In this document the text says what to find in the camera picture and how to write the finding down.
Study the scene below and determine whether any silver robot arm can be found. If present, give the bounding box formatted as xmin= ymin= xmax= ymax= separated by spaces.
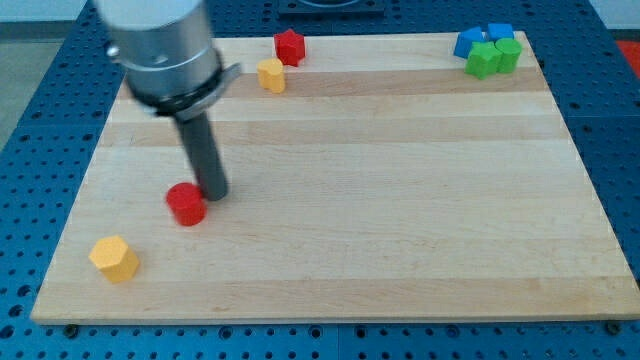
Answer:
xmin=94 ymin=0 xmax=241 ymax=122

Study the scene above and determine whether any red circle block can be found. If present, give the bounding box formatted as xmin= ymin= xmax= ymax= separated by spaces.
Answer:
xmin=165 ymin=182 xmax=207 ymax=226

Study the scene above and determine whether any green star block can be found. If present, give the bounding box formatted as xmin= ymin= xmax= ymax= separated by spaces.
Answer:
xmin=464 ymin=42 xmax=503 ymax=79

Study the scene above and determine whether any wooden board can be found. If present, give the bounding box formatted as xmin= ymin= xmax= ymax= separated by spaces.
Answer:
xmin=31 ymin=33 xmax=639 ymax=325

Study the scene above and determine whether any yellow heart block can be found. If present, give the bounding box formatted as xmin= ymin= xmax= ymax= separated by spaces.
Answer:
xmin=257 ymin=58 xmax=286 ymax=93

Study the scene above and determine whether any red star block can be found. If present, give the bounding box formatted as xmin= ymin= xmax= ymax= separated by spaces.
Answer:
xmin=273 ymin=29 xmax=306 ymax=67

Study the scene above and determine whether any yellow hexagon block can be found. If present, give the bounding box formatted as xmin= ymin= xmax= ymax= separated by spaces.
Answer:
xmin=89 ymin=235 xmax=140 ymax=283

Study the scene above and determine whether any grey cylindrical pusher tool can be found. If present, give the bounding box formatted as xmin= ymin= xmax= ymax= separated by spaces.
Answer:
xmin=175 ymin=113 xmax=228 ymax=201

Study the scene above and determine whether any green cylinder block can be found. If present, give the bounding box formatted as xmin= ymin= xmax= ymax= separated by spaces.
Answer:
xmin=495 ymin=38 xmax=522 ymax=74

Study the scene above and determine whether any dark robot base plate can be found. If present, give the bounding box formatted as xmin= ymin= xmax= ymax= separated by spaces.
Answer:
xmin=277 ymin=0 xmax=386 ymax=17

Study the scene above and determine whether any blue cube block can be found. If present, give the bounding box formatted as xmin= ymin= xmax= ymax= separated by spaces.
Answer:
xmin=487 ymin=23 xmax=514 ymax=41

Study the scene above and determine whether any blue pentagon block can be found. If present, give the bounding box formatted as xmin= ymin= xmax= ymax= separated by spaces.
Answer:
xmin=453 ymin=26 xmax=485 ymax=59

